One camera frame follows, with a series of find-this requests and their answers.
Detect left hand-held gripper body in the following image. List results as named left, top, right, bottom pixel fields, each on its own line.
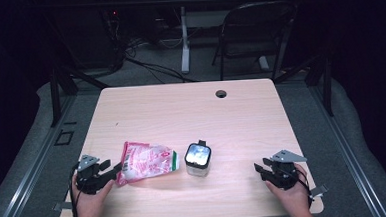
left=73, top=153, right=110, bottom=197

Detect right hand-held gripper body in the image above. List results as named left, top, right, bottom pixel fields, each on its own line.
left=265, top=148, right=309, bottom=192

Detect pink and white plastic bag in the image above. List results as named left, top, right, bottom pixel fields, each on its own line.
left=113, top=138, right=182, bottom=188

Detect person's right hand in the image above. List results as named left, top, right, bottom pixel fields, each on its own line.
left=264, top=163, right=314, bottom=217

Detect person's left hand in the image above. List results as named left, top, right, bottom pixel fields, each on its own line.
left=70, top=179, right=117, bottom=217

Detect dark equipment cabinet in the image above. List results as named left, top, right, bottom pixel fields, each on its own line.
left=51, top=5, right=127, bottom=78

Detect black folding chair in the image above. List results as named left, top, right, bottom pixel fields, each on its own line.
left=209, top=0, right=302, bottom=85

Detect white desk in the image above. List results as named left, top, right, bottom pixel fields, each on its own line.
left=158, top=0, right=309, bottom=77

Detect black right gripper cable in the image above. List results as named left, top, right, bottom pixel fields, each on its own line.
left=295, top=167, right=314, bottom=208

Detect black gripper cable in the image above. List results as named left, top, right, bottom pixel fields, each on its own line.
left=67, top=162, right=84, bottom=217
left=295, top=167, right=314, bottom=208

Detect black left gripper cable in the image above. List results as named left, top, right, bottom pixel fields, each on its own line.
left=67, top=162, right=84, bottom=217

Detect grey metal table bracket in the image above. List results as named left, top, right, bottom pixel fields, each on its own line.
left=53, top=201, right=72, bottom=212
left=309, top=183, right=330, bottom=198

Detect aluminium floor rail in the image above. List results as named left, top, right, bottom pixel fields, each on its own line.
left=309, top=77, right=386, bottom=217
left=0, top=94, right=85, bottom=217

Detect black metal frame post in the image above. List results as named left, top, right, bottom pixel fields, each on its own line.
left=48, top=65, right=64, bottom=128
left=320, top=54, right=336, bottom=118

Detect black floor cables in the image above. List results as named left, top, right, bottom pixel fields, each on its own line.
left=123, top=34, right=199, bottom=87

